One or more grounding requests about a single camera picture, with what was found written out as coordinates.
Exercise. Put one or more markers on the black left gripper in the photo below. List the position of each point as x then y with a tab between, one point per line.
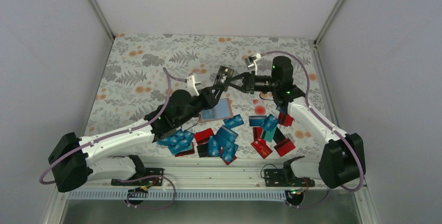
209	100

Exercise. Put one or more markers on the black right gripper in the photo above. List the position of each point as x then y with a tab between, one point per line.
248	80

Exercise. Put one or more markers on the black VIP card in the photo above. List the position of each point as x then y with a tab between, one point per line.
223	75

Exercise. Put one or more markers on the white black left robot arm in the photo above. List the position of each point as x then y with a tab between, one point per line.
75	161

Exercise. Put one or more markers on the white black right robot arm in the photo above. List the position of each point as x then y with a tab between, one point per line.
342	161

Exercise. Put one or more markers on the red white card far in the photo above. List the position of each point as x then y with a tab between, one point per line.
259	107

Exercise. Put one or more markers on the blue card centre top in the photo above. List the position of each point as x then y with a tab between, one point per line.
233	122

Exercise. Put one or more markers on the red card centre top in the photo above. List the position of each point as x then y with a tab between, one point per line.
203	137

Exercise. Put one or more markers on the blue card right top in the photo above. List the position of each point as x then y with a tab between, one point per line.
269	123

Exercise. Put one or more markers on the blue card left pile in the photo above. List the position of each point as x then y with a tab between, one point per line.
179	144

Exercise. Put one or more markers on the teal card right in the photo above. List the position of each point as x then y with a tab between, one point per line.
268	135

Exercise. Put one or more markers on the red VIP card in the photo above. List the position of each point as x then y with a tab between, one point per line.
260	145

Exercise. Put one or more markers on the red card far right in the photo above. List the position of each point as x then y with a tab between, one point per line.
284	147

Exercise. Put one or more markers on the floral patterned table mat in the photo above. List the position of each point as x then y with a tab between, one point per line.
134	84

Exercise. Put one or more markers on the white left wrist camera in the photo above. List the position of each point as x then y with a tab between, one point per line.
191	82

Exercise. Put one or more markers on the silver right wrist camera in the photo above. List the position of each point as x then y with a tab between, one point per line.
251	62

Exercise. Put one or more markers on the aluminium rail frame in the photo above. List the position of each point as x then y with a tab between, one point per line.
211	172

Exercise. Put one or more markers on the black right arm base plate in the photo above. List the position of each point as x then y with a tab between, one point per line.
278	178

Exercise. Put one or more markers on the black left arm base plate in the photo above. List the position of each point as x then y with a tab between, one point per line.
145	182

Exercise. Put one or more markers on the grey slotted cable duct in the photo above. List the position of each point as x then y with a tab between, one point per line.
179	195

